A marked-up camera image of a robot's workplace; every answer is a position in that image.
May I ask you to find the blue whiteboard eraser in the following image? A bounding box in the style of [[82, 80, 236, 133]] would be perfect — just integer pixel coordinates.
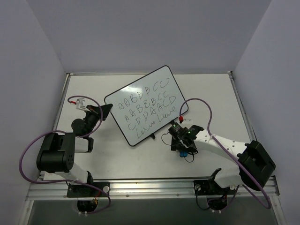
[[180, 151, 188, 158]]

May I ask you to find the white whiteboard black frame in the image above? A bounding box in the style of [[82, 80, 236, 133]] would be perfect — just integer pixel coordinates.
[[104, 66, 188, 146]]

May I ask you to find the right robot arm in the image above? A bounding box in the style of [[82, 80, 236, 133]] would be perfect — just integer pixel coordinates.
[[168, 122, 276, 194]]

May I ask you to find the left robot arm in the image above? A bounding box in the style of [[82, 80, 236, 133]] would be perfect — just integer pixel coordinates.
[[36, 104, 113, 196]]

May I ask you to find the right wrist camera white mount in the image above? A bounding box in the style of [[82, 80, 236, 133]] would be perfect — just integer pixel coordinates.
[[179, 116, 193, 124]]

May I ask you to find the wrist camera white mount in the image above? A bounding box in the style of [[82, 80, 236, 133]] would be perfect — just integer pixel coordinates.
[[179, 116, 193, 124], [75, 98, 87, 111]]

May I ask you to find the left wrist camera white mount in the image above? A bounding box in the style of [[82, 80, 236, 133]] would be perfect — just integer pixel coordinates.
[[75, 98, 87, 111]]

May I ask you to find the thin black gripper wire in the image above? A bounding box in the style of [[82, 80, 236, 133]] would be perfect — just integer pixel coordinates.
[[161, 132, 200, 164]]

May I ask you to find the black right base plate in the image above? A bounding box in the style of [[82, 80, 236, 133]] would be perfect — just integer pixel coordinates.
[[193, 180, 236, 196]]

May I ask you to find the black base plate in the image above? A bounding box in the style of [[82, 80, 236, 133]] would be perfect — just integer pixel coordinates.
[[67, 181, 110, 198], [193, 180, 236, 196]]

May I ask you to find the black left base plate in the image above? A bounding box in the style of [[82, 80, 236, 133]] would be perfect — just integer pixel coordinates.
[[67, 181, 110, 198]]

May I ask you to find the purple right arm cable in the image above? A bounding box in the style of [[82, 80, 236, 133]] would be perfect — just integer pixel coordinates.
[[179, 98, 272, 210]]

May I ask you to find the aluminium front frame rail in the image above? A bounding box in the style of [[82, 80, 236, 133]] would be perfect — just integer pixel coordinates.
[[25, 176, 280, 201]]

